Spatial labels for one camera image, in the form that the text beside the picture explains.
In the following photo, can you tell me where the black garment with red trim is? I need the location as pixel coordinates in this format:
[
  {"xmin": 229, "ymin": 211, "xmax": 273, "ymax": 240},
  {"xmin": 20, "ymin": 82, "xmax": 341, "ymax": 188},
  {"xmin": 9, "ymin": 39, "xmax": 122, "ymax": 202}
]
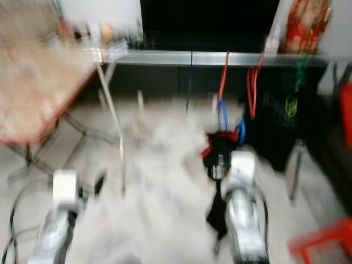
[{"xmin": 201, "ymin": 130, "xmax": 240, "ymax": 240}]

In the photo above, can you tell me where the blue plastic hanger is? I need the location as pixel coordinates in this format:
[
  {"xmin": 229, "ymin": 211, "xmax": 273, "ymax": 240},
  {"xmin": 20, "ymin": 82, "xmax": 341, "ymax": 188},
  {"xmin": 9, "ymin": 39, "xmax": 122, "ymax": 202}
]
[{"xmin": 216, "ymin": 99, "xmax": 248, "ymax": 147}]

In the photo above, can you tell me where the green plastic hanger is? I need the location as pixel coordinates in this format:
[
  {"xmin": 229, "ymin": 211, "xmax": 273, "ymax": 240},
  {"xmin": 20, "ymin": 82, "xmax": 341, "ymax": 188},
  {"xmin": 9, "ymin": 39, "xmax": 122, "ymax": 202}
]
[{"xmin": 295, "ymin": 55, "xmax": 312, "ymax": 92}]

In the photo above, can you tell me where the black polo shirt with logo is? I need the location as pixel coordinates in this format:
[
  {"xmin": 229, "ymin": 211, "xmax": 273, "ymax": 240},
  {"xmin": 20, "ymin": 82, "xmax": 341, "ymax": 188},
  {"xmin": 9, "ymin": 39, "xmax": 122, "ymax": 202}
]
[{"xmin": 242, "ymin": 66, "xmax": 318, "ymax": 172}]

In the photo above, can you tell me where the black TV console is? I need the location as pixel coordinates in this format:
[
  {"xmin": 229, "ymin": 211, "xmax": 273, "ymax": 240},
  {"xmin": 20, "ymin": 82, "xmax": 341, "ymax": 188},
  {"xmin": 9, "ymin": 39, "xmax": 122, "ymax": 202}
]
[{"xmin": 88, "ymin": 52, "xmax": 342, "ymax": 111}]

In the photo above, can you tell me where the red plastic stool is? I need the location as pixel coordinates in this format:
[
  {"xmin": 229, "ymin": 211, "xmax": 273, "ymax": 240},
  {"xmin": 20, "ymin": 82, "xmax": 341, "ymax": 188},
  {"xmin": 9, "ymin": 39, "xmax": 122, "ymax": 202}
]
[{"xmin": 289, "ymin": 217, "xmax": 352, "ymax": 264}]

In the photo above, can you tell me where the black flat television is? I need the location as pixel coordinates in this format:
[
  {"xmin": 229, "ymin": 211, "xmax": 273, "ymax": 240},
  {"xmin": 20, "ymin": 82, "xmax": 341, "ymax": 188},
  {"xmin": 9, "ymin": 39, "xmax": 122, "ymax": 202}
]
[{"xmin": 140, "ymin": 0, "xmax": 281, "ymax": 53}]

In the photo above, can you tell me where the orange round plush toy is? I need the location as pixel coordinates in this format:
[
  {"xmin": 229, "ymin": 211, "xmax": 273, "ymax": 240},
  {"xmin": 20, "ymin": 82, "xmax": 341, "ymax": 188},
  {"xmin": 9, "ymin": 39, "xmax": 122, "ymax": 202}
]
[{"xmin": 101, "ymin": 24, "xmax": 114, "ymax": 45}]

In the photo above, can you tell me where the red gold figurine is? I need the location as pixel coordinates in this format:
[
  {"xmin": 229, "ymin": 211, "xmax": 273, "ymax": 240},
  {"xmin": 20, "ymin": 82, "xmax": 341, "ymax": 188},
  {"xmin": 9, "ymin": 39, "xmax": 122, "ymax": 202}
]
[{"xmin": 283, "ymin": 0, "xmax": 333, "ymax": 54}]

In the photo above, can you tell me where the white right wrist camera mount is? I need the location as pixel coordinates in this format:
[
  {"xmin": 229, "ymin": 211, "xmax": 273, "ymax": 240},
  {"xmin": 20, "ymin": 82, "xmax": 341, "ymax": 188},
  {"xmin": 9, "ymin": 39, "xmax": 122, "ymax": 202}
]
[{"xmin": 230, "ymin": 151, "xmax": 257, "ymax": 188}]

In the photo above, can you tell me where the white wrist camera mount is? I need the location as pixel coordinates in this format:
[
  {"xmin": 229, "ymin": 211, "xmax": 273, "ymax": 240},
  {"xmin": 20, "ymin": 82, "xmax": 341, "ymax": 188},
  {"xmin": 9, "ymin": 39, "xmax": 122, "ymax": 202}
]
[
  {"xmin": 52, "ymin": 169, "xmax": 81, "ymax": 213},
  {"xmin": 230, "ymin": 151, "xmax": 257, "ymax": 188}
]

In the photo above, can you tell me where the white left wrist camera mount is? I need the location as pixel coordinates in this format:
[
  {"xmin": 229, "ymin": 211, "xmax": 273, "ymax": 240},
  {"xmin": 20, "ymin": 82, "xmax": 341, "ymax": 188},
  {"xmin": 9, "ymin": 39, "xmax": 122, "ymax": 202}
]
[{"xmin": 52, "ymin": 169, "xmax": 81, "ymax": 213}]

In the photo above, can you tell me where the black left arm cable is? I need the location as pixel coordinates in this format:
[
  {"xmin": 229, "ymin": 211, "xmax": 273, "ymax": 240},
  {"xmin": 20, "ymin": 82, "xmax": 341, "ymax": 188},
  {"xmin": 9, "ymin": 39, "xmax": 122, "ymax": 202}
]
[{"xmin": 3, "ymin": 181, "xmax": 56, "ymax": 264}]

